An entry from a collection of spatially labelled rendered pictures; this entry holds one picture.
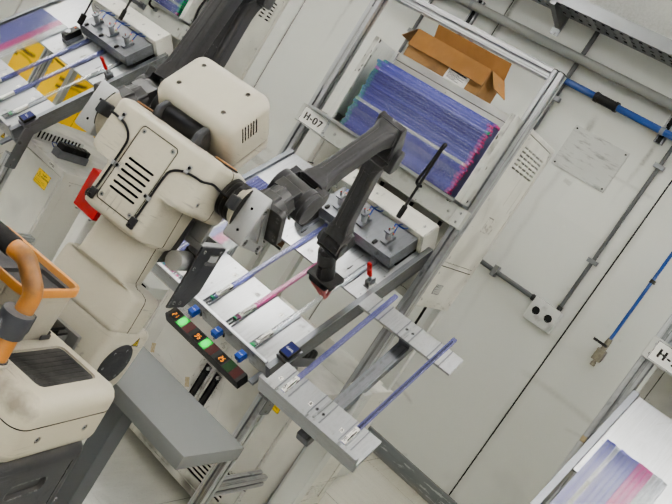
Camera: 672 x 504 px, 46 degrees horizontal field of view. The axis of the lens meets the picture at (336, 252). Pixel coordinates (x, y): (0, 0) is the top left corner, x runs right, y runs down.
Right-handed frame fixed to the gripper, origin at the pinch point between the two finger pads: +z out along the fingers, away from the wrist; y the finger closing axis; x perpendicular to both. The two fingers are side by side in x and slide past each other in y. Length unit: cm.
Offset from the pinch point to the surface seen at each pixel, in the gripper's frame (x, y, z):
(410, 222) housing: -38.1, -0.8, -8.0
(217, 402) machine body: 30, 17, 47
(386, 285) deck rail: -17.7, -10.1, 0.1
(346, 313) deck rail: 0.2, -10.0, -0.1
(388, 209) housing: -37.3, 8.3, -8.0
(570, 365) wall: -132, -41, 113
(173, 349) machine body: 28, 44, 45
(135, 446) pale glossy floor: 52, 40, 78
